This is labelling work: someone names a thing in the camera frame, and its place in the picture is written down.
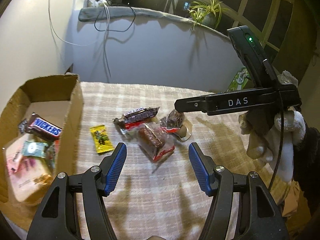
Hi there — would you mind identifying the brown cardboard box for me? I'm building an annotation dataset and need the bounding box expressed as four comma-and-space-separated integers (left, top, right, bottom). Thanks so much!
1, 74, 83, 230

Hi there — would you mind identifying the black cable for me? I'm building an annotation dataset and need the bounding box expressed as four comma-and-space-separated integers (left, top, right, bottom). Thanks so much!
87, 0, 137, 33

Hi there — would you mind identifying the yellow candy packet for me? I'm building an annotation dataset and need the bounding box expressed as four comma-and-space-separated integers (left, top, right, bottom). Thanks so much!
90, 125, 114, 154

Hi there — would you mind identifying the dark small Snickers bar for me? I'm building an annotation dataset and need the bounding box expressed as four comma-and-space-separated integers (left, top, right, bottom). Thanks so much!
113, 107, 159, 129

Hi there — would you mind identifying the teal candy packet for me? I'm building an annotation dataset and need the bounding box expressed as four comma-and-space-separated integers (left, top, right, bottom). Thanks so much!
21, 141, 48, 158

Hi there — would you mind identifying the large Snickers bar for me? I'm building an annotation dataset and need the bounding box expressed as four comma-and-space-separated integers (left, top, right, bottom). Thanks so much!
25, 113, 62, 141

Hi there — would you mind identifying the potted spider plant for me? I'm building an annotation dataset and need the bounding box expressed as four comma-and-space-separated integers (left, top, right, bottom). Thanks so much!
188, 0, 229, 31

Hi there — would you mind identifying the pink white snack pouch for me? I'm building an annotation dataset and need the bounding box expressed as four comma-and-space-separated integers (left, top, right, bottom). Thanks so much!
2, 133, 53, 206

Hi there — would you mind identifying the green cartoon bag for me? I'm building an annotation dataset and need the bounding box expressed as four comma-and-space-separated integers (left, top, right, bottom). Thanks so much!
227, 67, 251, 92

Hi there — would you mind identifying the checkered beige tablecloth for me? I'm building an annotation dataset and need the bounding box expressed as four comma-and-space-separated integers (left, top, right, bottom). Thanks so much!
4, 81, 296, 240

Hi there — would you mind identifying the clear red cake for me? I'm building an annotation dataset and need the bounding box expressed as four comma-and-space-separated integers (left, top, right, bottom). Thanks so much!
136, 122, 175, 162

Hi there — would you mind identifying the white cable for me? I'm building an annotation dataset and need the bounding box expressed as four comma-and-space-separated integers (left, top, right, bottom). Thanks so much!
48, 0, 111, 48

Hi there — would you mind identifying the white cabinet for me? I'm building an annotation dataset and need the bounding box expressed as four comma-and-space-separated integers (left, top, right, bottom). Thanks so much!
1, 0, 85, 108

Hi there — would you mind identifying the grey windowsill cushion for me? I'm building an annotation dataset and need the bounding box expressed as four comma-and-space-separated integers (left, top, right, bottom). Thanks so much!
78, 6, 231, 43

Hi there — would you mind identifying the white power strip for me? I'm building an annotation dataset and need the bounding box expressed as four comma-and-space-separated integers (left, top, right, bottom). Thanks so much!
86, 0, 107, 8

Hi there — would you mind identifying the small black snack packet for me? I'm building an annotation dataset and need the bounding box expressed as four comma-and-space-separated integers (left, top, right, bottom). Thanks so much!
18, 119, 28, 134

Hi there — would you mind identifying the white gloved right hand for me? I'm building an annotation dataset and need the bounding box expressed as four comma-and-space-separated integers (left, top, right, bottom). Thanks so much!
238, 70, 307, 183

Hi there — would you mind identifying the light tripod stand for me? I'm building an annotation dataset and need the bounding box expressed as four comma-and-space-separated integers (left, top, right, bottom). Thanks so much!
163, 0, 176, 14

